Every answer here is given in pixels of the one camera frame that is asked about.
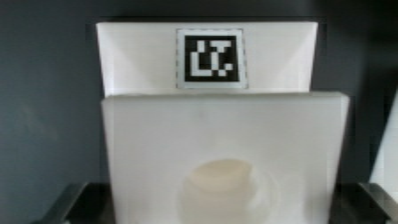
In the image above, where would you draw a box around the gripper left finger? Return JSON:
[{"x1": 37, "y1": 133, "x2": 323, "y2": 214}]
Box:
[{"x1": 32, "y1": 182, "x2": 113, "y2": 224}]

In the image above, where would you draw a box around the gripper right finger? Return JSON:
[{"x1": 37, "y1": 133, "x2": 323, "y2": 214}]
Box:
[{"x1": 330, "y1": 183, "x2": 398, "y2": 224}]

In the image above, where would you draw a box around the white lamp base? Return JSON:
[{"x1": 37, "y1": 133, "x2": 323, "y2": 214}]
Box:
[{"x1": 96, "y1": 22, "x2": 350, "y2": 224}]

